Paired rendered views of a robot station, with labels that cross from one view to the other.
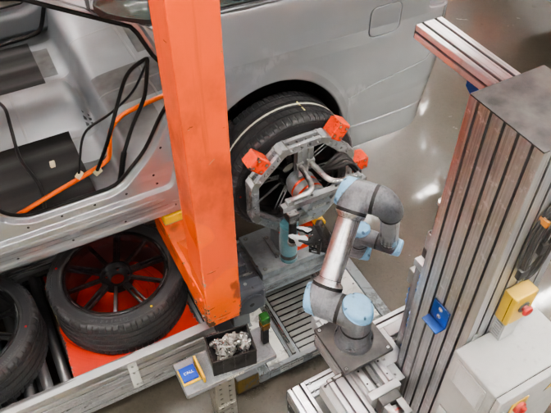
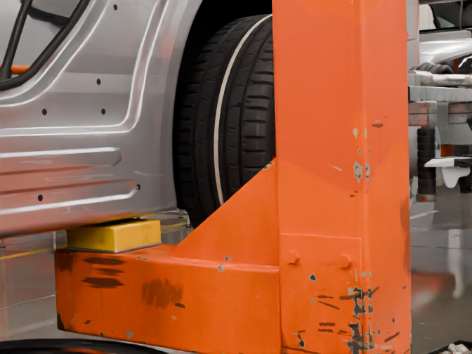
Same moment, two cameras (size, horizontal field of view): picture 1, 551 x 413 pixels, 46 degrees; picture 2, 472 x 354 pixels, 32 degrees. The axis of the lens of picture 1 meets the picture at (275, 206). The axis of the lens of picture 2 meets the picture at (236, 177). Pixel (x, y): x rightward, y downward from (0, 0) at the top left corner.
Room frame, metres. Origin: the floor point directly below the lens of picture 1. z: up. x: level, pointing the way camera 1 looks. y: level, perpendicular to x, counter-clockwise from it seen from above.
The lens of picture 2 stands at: (0.55, 1.03, 0.91)
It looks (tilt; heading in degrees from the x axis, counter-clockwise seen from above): 4 degrees down; 333
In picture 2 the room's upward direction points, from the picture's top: 2 degrees counter-clockwise
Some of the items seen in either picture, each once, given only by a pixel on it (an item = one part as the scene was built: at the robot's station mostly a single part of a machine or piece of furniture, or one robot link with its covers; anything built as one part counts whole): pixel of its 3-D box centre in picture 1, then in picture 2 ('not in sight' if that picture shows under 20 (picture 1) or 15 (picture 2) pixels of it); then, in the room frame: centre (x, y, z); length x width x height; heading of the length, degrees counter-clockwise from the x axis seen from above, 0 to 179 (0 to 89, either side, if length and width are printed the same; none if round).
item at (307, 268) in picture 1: (274, 256); not in sight; (2.28, 0.01, 0.13); 0.50 x 0.36 x 0.10; 118
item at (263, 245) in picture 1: (282, 231); not in sight; (2.30, -0.04, 0.32); 0.40 x 0.30 x 0.28; 118
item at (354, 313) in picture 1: (355, 314); not in sight; (1.33, -0.29, 0.98); 0.13 x 0.12 x 0.14; 66
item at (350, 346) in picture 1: (354, 331); not in sight; (1.32, -0.30, 0.87); 0.15 x 0.15 x 0.10
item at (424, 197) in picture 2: (292, 231); (426, 162); (1.86, -0.08, 0.83); 0.04 x 0.04 x 0.16
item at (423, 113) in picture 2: (289, 211); (411, 113); (1.89, -0.06, 0.93); 0.09 x 0.05 x 0.05; 28
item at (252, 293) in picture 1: (234, 282); not in sight; (2.00, 0.21, 0.26); 0.42 x 0.18 x 0.35; 28
